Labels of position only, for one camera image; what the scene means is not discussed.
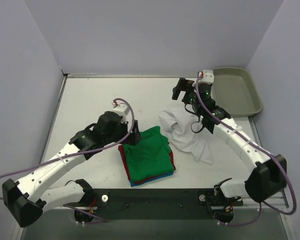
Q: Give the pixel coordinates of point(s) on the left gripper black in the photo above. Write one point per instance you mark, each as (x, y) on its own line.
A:
(134, 135)

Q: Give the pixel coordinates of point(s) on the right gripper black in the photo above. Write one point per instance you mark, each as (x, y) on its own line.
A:
(186, 88)

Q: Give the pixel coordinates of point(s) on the red t shirt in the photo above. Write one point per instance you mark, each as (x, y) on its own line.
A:
(124, 161)

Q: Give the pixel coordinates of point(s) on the green t shirt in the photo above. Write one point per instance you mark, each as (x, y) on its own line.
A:
(150, 157)

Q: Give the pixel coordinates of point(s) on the blue t shirt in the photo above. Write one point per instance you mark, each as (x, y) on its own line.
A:
(150, 179)

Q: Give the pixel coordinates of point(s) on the white t shirt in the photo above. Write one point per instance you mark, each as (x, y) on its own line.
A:
(182, 131)

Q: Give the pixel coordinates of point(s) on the grey plastic tray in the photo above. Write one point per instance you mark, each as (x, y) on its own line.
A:
(235, 91)

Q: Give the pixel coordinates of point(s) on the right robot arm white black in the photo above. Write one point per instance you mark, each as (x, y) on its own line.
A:
(268, 173)

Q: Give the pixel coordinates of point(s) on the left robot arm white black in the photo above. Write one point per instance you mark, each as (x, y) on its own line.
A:
(30, 196)

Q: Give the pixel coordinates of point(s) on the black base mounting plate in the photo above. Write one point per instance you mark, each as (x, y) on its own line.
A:
(156, 203)

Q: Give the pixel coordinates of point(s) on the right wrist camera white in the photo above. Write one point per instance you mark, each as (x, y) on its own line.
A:
(206, 76)

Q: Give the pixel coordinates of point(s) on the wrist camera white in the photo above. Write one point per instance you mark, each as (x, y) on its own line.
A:
(121, 109)
(206, 76)

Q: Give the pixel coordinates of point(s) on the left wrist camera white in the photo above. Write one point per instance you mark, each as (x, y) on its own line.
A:
(121, 109)

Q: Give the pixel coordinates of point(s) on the aluminium rail profile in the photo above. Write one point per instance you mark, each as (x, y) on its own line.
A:
(279, 200)

